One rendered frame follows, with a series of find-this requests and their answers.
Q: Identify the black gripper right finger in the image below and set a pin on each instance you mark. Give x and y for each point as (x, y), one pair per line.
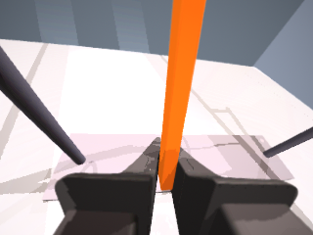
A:
(198, 192)

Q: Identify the orange handle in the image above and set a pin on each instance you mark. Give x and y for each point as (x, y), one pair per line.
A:
(184, 38)

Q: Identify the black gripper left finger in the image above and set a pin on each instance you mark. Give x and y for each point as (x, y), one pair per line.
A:
(132, 190)

